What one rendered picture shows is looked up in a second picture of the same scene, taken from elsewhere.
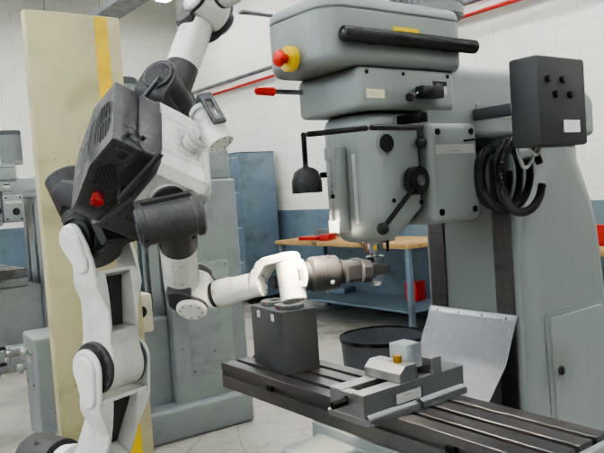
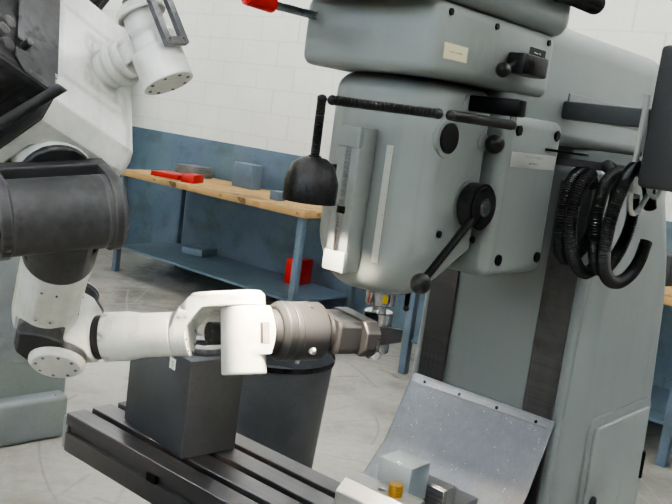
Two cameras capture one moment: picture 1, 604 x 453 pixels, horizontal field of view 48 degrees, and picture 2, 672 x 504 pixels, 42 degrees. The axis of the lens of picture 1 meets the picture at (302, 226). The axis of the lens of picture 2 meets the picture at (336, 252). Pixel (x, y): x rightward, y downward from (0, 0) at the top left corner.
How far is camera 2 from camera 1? 54 cm
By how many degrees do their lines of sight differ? 15
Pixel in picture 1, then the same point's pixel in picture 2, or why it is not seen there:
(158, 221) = (37, 218)
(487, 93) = (585, 78)
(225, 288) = (124, 333)
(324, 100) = (359, 41)
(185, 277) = (60, 312)
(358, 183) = (389, 197)
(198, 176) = (115, 134)
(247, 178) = not seen: hidden behind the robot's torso
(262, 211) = not seen: hidden behind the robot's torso
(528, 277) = (582, 368)
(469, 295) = (481, 373)
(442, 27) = not seen: outside the picture
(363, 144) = (412, 133)
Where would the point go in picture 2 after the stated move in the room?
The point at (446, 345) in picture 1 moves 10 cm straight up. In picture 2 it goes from (432, 441) to (440, 392)
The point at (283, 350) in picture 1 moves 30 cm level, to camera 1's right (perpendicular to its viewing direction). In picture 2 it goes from (184, 420) to (344, 427)
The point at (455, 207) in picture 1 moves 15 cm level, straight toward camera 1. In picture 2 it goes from (514, 253) to (535, 269)
